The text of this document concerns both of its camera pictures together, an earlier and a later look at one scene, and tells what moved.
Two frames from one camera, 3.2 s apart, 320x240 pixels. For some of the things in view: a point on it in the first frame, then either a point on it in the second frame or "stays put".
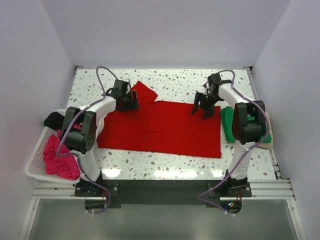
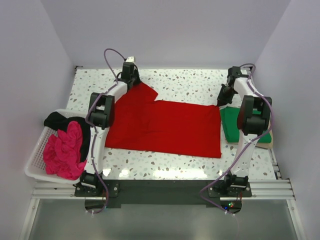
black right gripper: x=209 y=111 -> x=222 y=100
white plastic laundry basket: x=35 y=166 stays put
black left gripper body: x=127 y=104 -> x=135 y=77
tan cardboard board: x=268 y=145 stays put
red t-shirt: x=162 y=127 stays put
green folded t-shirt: x=227 y=116 stays put
